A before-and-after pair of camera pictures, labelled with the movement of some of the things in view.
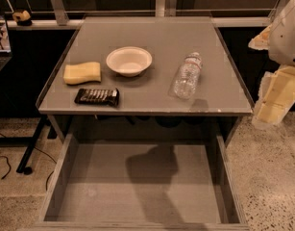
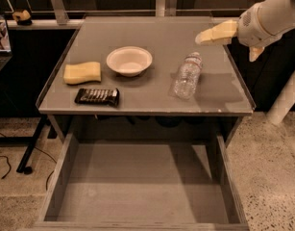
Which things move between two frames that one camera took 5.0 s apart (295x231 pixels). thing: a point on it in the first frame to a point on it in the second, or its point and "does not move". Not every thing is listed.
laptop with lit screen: [2, 54] does not move
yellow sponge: [87, 71] does not move
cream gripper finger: [261, 41] to [252, 33]
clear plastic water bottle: [187, 76] does not move
